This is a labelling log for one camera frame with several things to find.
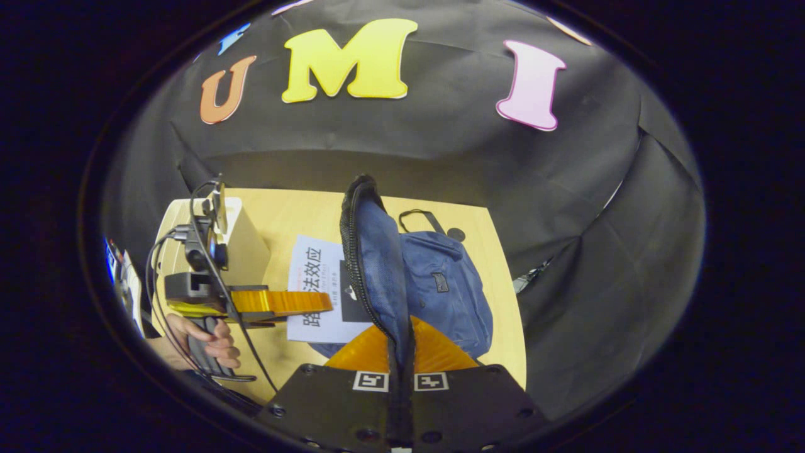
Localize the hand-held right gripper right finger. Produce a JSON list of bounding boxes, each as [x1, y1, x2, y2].
[[410, 315, 555, 453]]

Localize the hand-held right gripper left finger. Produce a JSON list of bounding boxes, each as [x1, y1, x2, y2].
[[257, 323, 392, 453]]

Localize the grey cover book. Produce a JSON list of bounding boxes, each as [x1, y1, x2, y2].
[[286, 235, 373, 344]]

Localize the white plastic bookshelf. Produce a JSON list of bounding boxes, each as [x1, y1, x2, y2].
[[154, 197, 271, 315]]

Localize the blue schoolbag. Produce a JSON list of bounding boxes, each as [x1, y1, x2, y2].
[[308, 175, 494, 444]]

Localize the white paper sheets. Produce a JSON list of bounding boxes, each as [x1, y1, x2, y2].
[[123, 252, 147, 334]]

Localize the coloured monitor screen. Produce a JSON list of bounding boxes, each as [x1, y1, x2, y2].
[[104, 238, 124, 284]]

